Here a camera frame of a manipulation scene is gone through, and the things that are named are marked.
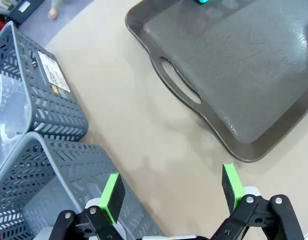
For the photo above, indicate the clear plastic measuring cup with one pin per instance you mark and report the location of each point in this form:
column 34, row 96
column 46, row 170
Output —
column 4, row 150
column 16, row 105

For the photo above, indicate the mannequin arm with grey sleeve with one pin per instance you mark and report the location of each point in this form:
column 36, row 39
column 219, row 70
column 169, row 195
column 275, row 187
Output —
column 53, row 13

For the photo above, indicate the white paper label sticker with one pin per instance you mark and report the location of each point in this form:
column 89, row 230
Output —
column 53, row 71

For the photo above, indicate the grey perforated plastic basket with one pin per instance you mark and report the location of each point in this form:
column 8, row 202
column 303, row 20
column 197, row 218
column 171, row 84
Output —
column 74, row 162

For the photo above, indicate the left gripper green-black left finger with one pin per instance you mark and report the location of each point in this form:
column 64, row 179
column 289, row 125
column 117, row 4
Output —
column 113, row 197

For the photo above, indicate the dark grey storage bin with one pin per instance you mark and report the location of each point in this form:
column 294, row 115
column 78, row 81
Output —
column 24, row 8

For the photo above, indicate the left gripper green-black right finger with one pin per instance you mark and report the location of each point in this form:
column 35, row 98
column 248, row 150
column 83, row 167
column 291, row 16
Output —
column 231, row 187

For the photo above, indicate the grey basket with paper label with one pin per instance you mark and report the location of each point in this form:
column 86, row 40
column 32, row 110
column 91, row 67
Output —
column 56, row 112

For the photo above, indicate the dark brown plastic tray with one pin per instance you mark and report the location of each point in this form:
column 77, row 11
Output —
column 231, row 70

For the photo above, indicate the teal black test tube rack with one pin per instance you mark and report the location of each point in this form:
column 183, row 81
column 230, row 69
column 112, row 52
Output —
column 202, row 1

